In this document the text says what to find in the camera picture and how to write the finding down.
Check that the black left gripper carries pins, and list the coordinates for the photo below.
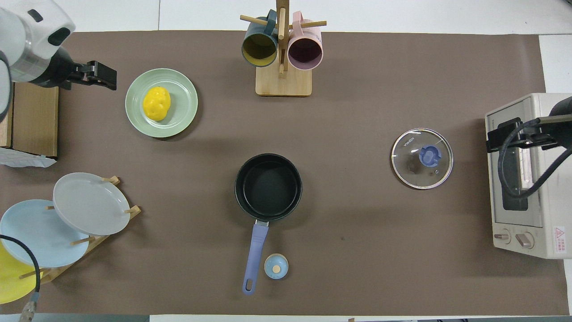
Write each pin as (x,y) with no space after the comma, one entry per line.
(82,74)

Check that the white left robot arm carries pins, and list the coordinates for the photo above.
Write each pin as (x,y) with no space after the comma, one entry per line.
(27,36)

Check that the beige toaster oven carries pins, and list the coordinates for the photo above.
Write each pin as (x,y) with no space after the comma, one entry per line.
(549,201)

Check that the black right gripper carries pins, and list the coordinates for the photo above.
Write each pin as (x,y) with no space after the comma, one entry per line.
(556,132)

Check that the wooden mug rack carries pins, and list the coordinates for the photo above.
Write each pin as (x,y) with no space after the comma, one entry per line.
(283,85)

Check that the green plate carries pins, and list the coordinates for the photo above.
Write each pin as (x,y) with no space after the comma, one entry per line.
(183,103)

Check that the yellow plate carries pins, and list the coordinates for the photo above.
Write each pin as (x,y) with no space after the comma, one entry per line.
(11,281)

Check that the yellow potato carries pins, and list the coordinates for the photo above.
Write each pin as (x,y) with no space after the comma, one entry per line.
(156,103)

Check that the dark blue mug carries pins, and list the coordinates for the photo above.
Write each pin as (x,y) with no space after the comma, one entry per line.
(259,49)

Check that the wooden plate rack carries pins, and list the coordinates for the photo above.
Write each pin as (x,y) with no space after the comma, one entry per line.
(58,270)

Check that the pink mug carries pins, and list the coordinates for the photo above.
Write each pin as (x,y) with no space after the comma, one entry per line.
(305,51)

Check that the glass lid with blue knob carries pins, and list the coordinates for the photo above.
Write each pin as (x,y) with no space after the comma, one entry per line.
(404,170)

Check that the light blue plate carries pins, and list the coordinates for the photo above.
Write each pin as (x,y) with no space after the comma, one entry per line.
(35,237)

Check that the brown table mat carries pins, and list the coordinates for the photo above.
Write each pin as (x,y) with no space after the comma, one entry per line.
(380,246)

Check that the crumpled white cloth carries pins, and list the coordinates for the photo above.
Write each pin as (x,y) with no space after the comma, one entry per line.
(22,161)

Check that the grey plate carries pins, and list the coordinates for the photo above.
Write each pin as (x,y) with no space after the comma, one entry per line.
(89,203)

